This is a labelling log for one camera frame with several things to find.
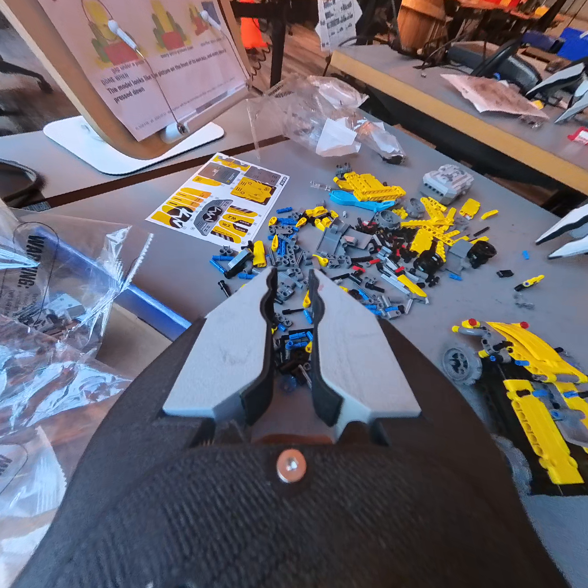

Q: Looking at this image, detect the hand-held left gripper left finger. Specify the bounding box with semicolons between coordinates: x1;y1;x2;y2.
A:
163;266;278;425

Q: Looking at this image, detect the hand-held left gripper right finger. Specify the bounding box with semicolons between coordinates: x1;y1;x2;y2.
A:
307;269;422;437

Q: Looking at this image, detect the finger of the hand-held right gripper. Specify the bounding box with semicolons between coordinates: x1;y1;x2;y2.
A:
535;206;588;245
548;236;588;260

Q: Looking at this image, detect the yellow brick vehicle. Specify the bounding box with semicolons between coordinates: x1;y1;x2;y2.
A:
443;318;588;497

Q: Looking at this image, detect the grey desk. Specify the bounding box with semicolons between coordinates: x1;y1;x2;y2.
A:
0;106;588;588

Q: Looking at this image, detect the yellow edged desk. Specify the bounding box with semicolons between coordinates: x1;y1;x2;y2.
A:
331;43;588;194

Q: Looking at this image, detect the dark blue kit box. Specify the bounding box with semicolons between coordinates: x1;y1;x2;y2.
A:
14;220;194;382

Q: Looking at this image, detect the yellow pointed panel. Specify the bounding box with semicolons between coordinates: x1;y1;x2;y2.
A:
397;274;428;299

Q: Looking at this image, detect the black spoked wheel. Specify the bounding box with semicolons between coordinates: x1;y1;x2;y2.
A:
469;240;498;269

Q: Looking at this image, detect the pile of building brick parts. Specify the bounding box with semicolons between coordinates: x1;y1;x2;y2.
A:
210;163;499;391

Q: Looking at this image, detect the black round rim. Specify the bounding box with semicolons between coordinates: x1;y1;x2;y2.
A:
413;253;444;276

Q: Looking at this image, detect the grey angular block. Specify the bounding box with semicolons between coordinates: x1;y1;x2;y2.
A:
420;164;475;205

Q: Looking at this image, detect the idle hand-held gripper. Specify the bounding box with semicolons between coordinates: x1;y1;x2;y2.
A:
526;60;588;126

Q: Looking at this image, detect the printed paper sheet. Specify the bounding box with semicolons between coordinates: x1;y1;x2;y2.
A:
441;73;549;122

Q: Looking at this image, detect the yellow sticker sheet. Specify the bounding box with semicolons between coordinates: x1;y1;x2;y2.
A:
146;153;290;251

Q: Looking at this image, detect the blue brick separator tool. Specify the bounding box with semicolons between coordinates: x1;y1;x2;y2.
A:
328;190;397;213

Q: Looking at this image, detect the crinkled plastic bag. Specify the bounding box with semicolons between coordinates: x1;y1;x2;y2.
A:
0;202;154;584

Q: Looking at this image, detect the blue plastic bin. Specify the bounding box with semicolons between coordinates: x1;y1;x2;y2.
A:
521;27;588;62

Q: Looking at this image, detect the white paper sachet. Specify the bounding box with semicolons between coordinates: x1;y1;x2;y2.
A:
316;117;361;157

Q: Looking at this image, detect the clear plastic bag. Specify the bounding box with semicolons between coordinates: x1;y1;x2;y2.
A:
248;76;407;165

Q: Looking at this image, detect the instruction sheet stand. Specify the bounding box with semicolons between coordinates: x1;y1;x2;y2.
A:
0;0;253;175

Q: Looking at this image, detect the hanging printed sheet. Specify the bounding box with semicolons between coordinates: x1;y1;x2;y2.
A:
317;0;364;51

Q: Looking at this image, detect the orange object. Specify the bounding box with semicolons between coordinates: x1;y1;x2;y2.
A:
240;16;269;51

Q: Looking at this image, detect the yellow beam frame assembly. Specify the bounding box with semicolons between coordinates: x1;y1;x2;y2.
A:
334;171;407;203

